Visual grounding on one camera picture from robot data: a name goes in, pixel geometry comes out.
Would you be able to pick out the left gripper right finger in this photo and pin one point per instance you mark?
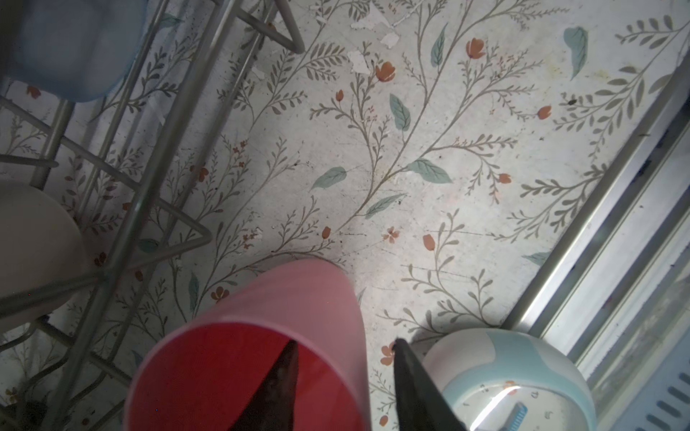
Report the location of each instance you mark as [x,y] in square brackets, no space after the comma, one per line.
[419,403]

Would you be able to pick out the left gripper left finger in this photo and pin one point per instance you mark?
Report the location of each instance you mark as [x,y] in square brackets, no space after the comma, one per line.
[272,406]

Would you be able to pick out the pink cup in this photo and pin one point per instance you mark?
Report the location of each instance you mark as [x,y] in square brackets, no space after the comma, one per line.
[203,375]

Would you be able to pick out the beige cup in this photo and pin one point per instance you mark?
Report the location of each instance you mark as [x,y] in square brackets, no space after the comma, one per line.
[40,242]

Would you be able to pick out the clear blue cup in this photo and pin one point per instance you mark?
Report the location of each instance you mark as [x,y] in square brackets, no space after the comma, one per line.
[76,50]

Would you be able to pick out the white mint clock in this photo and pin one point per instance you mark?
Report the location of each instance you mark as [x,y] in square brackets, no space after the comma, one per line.
[494,379]

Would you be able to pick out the grey wire dish rack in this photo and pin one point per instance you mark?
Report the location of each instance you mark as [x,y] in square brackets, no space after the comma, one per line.
[139,175]

